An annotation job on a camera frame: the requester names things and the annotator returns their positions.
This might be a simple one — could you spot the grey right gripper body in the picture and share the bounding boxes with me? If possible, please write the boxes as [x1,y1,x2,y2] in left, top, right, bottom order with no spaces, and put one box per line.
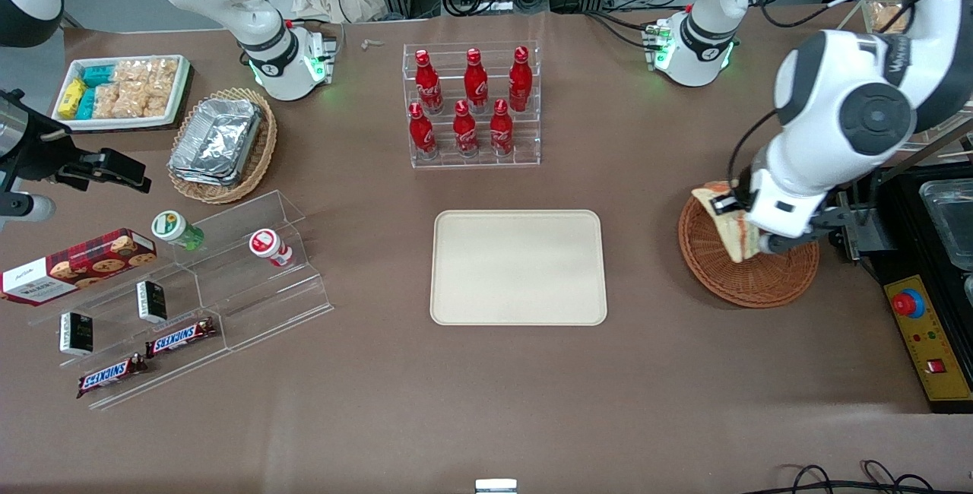
[0,90,81,185]

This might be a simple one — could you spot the triangular sandwich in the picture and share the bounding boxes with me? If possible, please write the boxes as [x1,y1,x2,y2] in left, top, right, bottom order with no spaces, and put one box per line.
[691,182,765,264]

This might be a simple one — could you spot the white snack tray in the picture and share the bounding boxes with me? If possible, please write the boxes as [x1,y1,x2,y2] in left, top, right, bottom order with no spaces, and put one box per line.
[52,55,192,133]

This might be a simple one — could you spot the brown round wicker basket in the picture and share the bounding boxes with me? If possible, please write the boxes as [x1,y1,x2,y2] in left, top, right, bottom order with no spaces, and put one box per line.
[678,188,821,309]

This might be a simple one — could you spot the light oval wicker basket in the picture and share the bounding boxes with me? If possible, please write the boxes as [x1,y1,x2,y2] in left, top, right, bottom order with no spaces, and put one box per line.
[166,87,278,205]

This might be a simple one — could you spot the beige rectangular tray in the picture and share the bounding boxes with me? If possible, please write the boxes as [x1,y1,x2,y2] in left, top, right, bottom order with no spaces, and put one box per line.
[429,209,608,327]

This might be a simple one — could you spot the yellow snack packet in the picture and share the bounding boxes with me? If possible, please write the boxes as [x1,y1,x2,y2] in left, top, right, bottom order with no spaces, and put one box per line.
[58,78,87,120]

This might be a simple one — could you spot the clear rice cracker bag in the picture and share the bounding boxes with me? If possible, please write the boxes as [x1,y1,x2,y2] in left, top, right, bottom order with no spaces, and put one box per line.
[93,61,145,121]
[137,58,180,119]

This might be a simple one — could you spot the green capped drink bottle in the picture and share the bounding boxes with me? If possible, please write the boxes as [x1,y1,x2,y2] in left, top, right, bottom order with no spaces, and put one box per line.
[151,210,206,252]

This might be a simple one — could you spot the red tartan cookie box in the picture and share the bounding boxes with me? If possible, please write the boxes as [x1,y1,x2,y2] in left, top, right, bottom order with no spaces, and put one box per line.
[0,227,159,307]

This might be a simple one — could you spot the stacked aluminium foil trays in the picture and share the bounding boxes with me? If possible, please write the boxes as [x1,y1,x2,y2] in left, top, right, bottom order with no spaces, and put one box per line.
[168,97,265,188]

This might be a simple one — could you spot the black metal machine base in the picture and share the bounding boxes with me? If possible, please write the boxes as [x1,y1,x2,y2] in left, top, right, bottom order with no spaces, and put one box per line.
[835,163,973,312]

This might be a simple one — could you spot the small black white box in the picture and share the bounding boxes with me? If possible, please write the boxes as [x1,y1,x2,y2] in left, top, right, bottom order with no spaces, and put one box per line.
[59,312,95,357]
[136,280,169,325]

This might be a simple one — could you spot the red emergency stop button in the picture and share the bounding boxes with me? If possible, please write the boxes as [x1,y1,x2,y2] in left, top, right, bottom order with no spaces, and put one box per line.
[892,290,927,319]

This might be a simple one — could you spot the clear plastic container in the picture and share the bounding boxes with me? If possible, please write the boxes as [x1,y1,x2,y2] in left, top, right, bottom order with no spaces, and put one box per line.
[918,179,973,273]

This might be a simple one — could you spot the red capped drink bottle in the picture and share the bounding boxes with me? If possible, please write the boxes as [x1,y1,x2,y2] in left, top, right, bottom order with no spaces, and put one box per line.
[249,228,294,269]

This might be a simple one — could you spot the snickers chocolate bar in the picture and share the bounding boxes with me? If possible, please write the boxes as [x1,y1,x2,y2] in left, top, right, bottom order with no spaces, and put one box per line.
[144,317,218,359]
[75,353,150,401]

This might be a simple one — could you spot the clear acrylic step shelf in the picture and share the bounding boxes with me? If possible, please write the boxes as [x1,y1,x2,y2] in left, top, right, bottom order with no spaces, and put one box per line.
[21,189,336,412]

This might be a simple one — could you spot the yellow black control box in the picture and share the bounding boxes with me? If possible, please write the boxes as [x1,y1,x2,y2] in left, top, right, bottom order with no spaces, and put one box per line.
[882,274,973,413]

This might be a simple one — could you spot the clear snack filled container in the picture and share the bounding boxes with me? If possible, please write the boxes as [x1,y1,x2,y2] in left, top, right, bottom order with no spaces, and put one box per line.
[864,0,916,36]

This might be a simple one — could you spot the clear acrylic bottle rack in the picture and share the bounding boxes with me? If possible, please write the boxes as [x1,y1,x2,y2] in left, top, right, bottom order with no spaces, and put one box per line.
[402,41,542,170]

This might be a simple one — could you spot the red cola bottle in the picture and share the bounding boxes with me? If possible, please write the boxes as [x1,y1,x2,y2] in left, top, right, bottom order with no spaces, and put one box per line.
[489,98,516,157]
[508,46,534,113]
[464,47,490,114]
[452,100,480,158]
[407,102,439,160]
[414,49,445,116]

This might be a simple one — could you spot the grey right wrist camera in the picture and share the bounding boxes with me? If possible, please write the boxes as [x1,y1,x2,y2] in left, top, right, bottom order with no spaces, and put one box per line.
[0,192,57,226]

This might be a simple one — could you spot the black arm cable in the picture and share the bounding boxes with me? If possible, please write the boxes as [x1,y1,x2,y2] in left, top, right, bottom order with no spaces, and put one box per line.
[727,108,779,192]

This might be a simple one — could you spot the grey metal bracket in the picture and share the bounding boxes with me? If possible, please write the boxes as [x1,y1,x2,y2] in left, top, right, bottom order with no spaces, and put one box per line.
[835,190,899,264]

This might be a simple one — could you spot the black floor cable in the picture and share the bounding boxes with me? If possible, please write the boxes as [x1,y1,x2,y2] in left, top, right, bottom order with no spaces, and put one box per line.
[749,459,973,494]

